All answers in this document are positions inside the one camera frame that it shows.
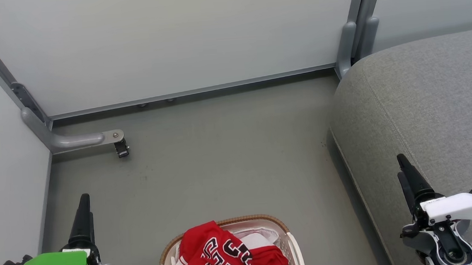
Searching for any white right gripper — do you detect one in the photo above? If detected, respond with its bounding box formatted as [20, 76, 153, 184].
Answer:
[395, 148, 472, 258]

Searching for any red basketball jersey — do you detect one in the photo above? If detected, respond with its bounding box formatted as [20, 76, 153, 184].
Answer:
[177, 216, 289, 265]

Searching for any grey fabric sofa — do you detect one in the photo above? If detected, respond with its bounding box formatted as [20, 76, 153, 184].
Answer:
[323, 27, 472, 265]

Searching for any black caster wheel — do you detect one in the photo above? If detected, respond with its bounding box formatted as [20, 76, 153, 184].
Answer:
[114, 139, 131, 159]

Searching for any grey partition support foot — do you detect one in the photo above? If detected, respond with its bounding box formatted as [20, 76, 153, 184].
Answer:
[20, 100, 126, 157]

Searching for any white laundry basket brown rim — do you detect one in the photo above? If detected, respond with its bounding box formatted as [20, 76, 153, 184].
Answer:
[152, 211, 306, 265]

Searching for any white cloth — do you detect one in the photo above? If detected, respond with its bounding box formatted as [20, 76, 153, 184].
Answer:
[167, 226, 284, 265]

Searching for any black post bracket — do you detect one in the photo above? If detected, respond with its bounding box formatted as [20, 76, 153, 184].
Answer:
[10, 80, 47, 124]

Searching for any grey double partition post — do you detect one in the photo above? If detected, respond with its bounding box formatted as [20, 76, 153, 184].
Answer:
[330, 0, 393, 80]

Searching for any grey partition bottom rail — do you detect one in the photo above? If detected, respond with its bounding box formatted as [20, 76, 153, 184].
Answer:
[46, 63, 339, 121]

